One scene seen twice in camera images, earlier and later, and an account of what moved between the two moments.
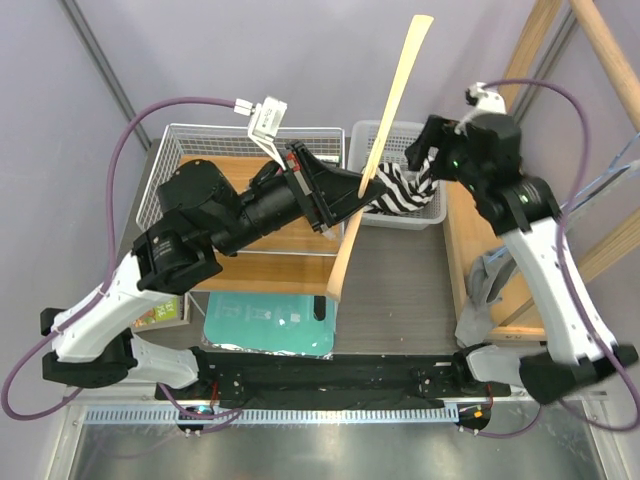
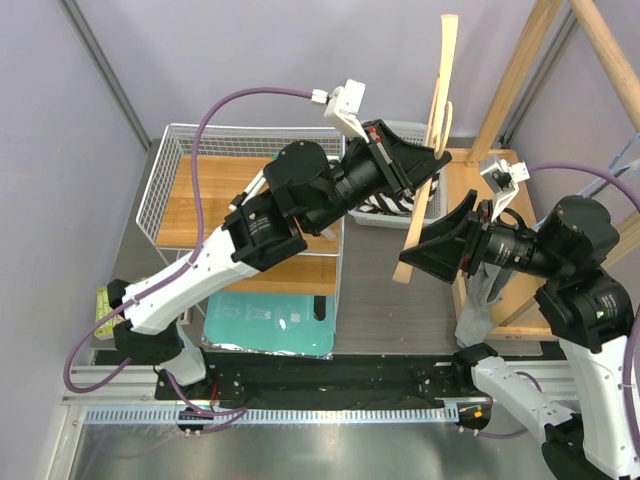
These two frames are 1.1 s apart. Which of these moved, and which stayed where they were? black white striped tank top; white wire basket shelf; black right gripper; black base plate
Moved: black right gripper
Stayed: black white striped tank top; white wire basket shelf; black base plate
